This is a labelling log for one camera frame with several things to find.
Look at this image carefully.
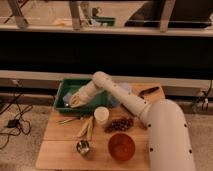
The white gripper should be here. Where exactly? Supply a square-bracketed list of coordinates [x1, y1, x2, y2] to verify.
[69, 81, 100, 108]

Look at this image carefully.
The light blue sponge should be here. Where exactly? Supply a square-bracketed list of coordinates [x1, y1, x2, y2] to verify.
[62, 92, 72, 107]

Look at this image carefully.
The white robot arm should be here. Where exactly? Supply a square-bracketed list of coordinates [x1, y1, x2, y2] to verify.
[69, 71, 196, 171]

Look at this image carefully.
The green plastic tray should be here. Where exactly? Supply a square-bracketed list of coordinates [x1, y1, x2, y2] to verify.
[54, 78, 108, 116]

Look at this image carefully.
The white paper cup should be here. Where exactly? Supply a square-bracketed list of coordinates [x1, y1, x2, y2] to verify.
[94, 106, 109, 125]

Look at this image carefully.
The thin metal utensil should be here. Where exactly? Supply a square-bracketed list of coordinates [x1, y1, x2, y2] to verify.
[58, 117, 81, 125]

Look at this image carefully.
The bunch of dark grapes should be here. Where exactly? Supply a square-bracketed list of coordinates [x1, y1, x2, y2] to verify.
[105, 118, 134, 133]

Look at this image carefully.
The metal measuring cup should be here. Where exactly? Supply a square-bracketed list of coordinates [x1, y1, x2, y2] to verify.
[75, 128, 92, 156]

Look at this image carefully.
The blue cloth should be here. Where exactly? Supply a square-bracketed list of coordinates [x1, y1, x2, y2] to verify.
[108, 82, 132, 107]

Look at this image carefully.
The wooden table board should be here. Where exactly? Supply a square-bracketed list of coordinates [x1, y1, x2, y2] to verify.
[35, 82, 167, 171]

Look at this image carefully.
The red plastic bowl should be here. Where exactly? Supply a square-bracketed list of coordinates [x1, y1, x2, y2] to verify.
[108, 133, 135, 162]

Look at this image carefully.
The black handled knife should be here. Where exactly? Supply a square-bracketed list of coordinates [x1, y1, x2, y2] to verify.
[139, 86, 160, 97]

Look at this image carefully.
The black power adapter cable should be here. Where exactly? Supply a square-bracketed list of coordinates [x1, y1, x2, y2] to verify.
[0, 79, 34, 151]

